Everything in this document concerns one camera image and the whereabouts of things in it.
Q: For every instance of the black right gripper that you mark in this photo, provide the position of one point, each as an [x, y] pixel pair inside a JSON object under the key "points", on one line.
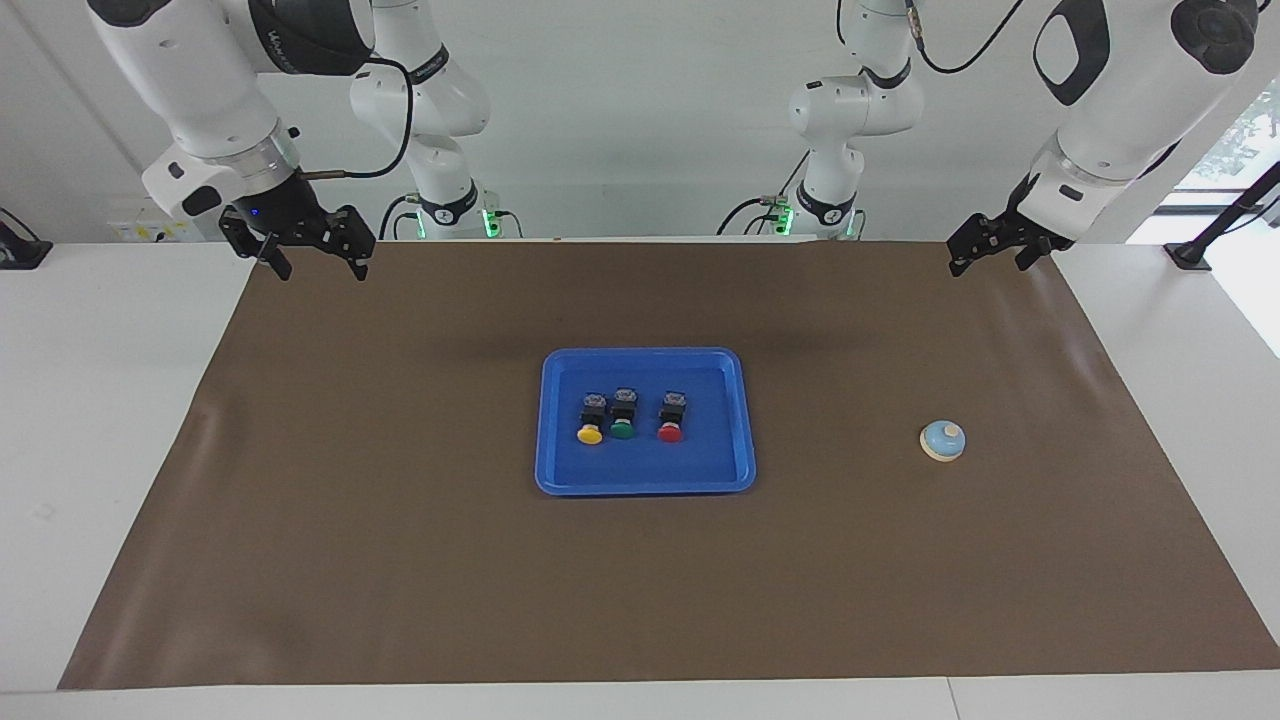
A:
{"points": [[285, 215]]}

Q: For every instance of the brown table mat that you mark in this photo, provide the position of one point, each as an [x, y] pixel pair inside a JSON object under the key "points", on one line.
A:
{"points": [[640, 580]]}

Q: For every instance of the black table mount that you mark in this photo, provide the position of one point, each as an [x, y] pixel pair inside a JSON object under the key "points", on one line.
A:
{"points": [[20, 250]]}

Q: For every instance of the green push button switch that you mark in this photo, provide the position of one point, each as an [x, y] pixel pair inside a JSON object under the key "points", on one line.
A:
{"points": [[623, 420]]}

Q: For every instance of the blue plastic tray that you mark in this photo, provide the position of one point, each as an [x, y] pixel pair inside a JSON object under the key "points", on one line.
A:
{"points": [[645, 470]]}

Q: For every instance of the red push button switch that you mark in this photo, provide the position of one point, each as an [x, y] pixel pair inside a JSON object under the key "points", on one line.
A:
{"points": [[671, 422]]}

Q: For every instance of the white wall socket strip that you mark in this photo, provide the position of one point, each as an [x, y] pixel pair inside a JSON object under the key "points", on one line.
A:
{"points": [[140, 232]]}

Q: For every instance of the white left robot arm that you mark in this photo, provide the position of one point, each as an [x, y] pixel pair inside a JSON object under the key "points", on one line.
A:
{"points": [[1130, 90]]}

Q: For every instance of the black clamp stand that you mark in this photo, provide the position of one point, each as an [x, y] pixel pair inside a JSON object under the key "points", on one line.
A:
{"points": [[1215, 225]]}

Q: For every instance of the light blue call bell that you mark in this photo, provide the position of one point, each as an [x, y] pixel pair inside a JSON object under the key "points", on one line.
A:
{"points": [[942, 441]]}

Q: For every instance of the yellow push button switch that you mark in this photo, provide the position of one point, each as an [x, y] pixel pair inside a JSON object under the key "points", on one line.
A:
{"points": [[591, 425]]}

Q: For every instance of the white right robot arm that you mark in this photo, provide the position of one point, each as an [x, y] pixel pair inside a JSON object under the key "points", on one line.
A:
{"points": [[200, 80]]}

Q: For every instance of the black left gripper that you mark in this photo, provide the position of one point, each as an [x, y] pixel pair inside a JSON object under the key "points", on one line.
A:
{"points": [[1020, 225]]}

